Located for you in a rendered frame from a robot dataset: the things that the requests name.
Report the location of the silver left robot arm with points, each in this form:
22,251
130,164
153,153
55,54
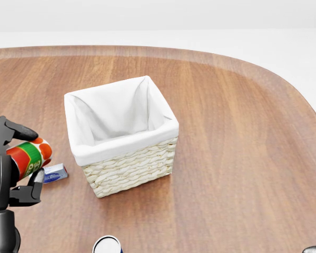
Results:
1,232

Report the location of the red green tomato sauce tin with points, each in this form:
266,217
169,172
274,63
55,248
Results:
31,155

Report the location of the white tin with blue side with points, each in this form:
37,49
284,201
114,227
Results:
107,245

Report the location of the wicker basket with white liner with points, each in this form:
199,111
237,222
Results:
123,137

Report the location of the small blue white box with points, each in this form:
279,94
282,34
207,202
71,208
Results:
54,174

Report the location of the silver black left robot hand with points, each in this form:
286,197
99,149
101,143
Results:
1,171

